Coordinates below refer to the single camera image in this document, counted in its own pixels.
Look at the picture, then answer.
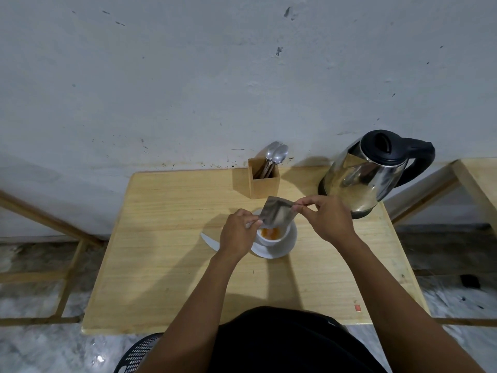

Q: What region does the person's left hand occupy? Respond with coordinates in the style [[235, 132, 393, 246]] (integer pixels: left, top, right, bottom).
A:
[[218, 208, 265, 261]]

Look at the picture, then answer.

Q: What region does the person's right hand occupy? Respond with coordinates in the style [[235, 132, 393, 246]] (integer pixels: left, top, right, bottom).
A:
[[291, 195, 360, 247]]

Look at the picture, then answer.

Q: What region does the silver foil sachet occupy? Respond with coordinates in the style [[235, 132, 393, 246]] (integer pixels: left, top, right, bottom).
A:
[[259, 196, 296, 230]]

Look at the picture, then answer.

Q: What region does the person's left forearm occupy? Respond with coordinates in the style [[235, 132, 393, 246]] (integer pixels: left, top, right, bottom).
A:
[[137, 250, 243, 373]]

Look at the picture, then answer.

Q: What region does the person's right forearm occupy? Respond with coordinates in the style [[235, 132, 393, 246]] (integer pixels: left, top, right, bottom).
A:
[[341, 232, 487, 373]]

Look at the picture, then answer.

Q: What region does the white ceramic cup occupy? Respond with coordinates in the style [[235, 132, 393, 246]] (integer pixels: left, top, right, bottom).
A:
[[253, 208, 293, 247]]

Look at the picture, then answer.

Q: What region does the white ceramic saucer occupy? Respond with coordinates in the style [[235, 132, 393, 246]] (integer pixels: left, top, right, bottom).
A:
[[248, 217, 298, 259]]

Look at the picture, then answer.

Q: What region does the wooden cutlery holder box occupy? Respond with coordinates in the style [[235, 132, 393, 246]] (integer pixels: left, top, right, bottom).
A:
[[248, 157, 281, 199]]

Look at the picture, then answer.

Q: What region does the white torn wrapper piece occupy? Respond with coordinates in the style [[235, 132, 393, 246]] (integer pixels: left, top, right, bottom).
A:
[[200, 232, 221, 253]]

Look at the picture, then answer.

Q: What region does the steel spoon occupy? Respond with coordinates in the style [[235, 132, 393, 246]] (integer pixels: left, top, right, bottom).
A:
[[259, 141, 283, 179], [265, 144, 290, 179]]

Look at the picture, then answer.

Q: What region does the person's black clothing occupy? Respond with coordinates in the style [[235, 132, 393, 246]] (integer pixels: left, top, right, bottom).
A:
[[208, 306, 386, 373]]

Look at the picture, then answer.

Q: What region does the light wooden side table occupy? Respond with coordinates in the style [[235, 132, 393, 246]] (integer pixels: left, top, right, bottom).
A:
[[390, 158, 497, 235]]

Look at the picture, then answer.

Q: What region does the black perforated plastic chair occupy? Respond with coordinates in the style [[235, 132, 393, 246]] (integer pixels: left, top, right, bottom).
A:
[[113, 332, 165, 373]]

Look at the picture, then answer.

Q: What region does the steel electric kettle black handle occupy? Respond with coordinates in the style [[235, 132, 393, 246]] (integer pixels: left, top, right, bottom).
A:
[[318, 130, 436, 214]]

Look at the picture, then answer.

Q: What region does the wooden table frame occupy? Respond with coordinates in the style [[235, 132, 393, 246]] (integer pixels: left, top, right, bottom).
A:
[[0, 189, 105, 327]]

